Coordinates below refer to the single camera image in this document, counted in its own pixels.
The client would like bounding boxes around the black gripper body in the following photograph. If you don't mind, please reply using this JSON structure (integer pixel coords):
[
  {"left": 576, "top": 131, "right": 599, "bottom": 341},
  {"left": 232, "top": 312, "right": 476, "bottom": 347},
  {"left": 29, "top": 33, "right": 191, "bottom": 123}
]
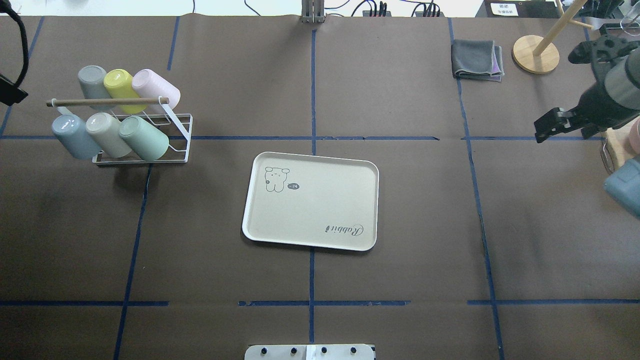
[{"left": 570, "top": 83, "right": 631, "bottom": 139}]

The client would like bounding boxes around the beige rabbit tray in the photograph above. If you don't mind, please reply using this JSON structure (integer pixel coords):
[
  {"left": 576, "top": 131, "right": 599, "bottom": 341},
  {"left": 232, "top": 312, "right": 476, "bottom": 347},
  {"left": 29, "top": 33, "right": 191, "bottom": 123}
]
[{"left": 242, "top": 152, "right": 380, "bottom": 252}]

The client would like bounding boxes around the green cup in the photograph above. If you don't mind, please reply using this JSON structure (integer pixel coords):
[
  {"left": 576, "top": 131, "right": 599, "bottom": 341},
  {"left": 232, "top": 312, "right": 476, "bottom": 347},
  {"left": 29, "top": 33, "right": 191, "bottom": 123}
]
[{"left": 119, "top": 115, "right": 169, "bottom": 162}]

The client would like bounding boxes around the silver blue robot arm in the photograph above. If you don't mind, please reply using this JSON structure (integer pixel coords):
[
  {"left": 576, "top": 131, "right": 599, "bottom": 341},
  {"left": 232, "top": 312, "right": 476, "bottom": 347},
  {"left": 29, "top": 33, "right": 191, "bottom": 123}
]
[{"left": 534, "top": 49, "right": 640, "bottom": 218}]

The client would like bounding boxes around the pink cup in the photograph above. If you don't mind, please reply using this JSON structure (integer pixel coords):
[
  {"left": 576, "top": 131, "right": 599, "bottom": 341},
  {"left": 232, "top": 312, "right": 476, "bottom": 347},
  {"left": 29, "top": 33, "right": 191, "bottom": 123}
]
[{"left": 132, "top": 69, "right": 181, "bottom": 110}]

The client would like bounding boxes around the yellow cup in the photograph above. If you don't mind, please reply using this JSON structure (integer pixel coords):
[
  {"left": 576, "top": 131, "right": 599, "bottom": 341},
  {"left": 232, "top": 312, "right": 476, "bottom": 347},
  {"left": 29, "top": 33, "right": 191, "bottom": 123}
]
[{"left": 103, "top": 69, "right": 147, "bottom": 114}]

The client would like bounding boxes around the cream cup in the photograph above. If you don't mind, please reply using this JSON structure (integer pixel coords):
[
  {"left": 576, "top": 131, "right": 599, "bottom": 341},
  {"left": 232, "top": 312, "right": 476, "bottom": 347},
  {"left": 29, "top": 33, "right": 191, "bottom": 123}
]
[{"left": 86, "top": 112, "right": 132, "bottom": 158}]

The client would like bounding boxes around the grey cup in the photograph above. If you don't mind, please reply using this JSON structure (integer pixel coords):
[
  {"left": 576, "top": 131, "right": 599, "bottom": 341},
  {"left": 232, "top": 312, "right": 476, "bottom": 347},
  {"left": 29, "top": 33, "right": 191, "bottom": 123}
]
[{"left": 77, "top": 64, "right": 112, "bottom": 100}]

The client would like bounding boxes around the blue cup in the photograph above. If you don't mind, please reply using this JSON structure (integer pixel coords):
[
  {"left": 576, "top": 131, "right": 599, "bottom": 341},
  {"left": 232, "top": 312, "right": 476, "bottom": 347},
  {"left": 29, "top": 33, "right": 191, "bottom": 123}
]
[{"left": 51, "top": 114, "right": 102, "bottom": 160}]

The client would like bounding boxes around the wooden cutting board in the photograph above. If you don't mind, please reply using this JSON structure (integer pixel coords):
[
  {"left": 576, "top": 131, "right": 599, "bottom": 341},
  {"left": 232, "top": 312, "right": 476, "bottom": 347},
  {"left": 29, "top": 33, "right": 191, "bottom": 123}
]
[{"left": 599, "top": 121, "right": 637, "bottom": 174}]

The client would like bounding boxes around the wooden mug tree stand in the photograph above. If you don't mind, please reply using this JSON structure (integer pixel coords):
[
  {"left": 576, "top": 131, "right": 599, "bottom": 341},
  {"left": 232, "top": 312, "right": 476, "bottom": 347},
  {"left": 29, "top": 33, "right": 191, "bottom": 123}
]
[{"left": 511, "top": 0, "right": 594, "bottom": 75}]

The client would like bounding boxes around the folded grey cloth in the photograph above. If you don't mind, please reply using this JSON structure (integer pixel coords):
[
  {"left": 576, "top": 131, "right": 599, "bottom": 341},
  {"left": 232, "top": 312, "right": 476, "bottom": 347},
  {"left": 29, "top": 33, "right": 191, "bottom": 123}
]
[{"left": 451, "top": 39, "right": 505, "bottom": 82}]

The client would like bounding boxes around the black box with label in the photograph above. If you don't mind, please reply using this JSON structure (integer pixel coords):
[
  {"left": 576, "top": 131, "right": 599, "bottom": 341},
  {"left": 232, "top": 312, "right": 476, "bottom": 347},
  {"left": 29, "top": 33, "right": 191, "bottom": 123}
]
[{"left": 475, "top": 0, "right": 560, "bottom": 19}]

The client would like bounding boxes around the aluminium frame post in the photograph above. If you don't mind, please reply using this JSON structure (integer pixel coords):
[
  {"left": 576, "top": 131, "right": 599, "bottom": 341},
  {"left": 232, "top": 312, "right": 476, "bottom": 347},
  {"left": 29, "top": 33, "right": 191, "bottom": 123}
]
[{"left": 301, "top": 0, "right": 326, "bottom": 24}]

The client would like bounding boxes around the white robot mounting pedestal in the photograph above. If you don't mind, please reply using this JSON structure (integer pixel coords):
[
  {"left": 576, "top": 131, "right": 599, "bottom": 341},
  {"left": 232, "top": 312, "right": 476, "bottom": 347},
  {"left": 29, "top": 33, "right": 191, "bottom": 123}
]
[{"left": 244, "top": 343, "right": 377, "bottom": 360}]

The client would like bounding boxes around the white wire cup rack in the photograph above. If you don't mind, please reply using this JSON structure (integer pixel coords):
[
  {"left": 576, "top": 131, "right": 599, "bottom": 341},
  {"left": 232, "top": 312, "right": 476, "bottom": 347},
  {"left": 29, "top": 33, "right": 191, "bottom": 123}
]
[{"left": 46, "top": 96, "right": 194, "bottom": 167}]

